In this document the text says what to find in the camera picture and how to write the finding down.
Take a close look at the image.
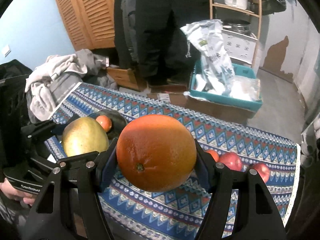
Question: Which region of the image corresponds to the yellow pear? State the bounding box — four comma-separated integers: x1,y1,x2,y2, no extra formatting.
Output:
61,117,109,157

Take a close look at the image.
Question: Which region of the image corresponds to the large orange front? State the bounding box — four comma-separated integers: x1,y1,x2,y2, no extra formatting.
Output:
95,115,112,133

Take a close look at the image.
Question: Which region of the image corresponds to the large orange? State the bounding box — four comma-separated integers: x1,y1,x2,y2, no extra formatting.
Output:
116,114,197,192
95,115,112,133

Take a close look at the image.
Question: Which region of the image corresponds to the red apple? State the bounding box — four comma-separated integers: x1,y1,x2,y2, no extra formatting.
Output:
252,163,270,183
219,152,242,171

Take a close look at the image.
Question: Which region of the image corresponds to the small tangerine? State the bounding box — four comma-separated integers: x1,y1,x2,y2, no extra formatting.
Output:
207,149,219,163

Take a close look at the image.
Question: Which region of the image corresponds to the left hand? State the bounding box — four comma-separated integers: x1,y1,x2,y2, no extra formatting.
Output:
0,179,36,206

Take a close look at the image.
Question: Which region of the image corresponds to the dark glass fruit plate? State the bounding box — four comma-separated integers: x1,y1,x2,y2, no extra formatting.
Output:
89,109,127,141

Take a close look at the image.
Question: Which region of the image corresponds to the pile of grey clothes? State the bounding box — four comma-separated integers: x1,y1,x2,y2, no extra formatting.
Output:
24,49,118,124

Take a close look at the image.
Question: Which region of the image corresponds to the patterned blue tablecloth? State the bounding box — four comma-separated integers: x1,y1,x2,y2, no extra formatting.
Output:
43,82,301,240

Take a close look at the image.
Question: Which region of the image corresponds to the wooden drawer box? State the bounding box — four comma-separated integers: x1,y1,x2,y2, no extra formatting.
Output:
106,67,147,92

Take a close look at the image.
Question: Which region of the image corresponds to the cardboard box under teal box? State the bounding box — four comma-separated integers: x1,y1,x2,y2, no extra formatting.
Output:
147,91,256,126

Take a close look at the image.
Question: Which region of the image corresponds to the clear plastic bag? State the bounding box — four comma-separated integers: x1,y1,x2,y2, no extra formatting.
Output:
229,76,260,101

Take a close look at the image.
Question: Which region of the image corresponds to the wooden louvered wardrobe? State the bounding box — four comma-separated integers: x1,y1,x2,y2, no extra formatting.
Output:
56,0,115,50

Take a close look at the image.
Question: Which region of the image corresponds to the teal storage box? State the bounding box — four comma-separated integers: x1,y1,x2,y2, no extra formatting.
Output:
189,60,263,112

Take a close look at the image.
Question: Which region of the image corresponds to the white rice bag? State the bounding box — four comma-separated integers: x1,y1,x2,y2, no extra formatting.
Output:
179,19,235,95

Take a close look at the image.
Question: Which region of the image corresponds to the black hanging coat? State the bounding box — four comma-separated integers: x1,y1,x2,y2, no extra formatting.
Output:
114,0,209,86

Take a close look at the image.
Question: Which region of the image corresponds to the white patterned drawer box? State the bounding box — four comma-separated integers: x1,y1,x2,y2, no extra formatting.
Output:
222,29,258,64

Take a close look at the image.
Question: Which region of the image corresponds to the steel steamer pot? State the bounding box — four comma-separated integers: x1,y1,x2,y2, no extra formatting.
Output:
223,19,251,35

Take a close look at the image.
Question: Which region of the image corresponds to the grey hanging bag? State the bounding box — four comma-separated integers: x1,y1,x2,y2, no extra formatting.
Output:
261,0,286,16

